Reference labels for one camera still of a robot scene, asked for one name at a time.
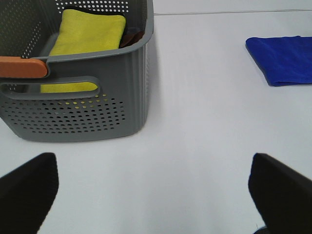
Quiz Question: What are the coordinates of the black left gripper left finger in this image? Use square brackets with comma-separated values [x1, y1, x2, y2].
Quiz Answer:
[0, 153, 59, 234]

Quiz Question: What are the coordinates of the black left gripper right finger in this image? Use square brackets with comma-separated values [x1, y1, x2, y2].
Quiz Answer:
[248, 153, 312, 234]

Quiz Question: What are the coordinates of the grey perforated plastic basket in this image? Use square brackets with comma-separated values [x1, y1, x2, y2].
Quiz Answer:
[0, 0, 154, 142]

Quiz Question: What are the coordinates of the blue folded towel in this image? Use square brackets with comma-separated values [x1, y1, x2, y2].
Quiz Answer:
[245, 36, 312, 87]

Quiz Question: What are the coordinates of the yellow folded towel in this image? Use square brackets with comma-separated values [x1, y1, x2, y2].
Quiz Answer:
[40, 9, 127, 94]

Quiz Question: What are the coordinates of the brown folded towel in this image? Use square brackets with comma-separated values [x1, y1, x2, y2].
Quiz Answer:
[119, 27, 144, 48]

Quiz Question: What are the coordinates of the orange basket handle grip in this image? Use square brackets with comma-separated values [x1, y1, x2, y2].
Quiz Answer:
[0, 56, 48, 78]

